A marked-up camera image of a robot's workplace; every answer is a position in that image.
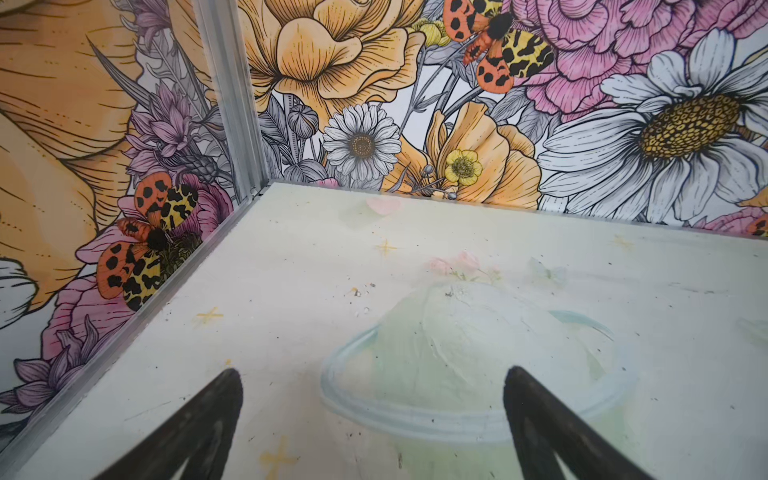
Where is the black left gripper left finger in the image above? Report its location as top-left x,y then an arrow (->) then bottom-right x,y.
97,368 -> 243,479

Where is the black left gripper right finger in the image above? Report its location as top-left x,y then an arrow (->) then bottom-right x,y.
503,366 -> 650,479

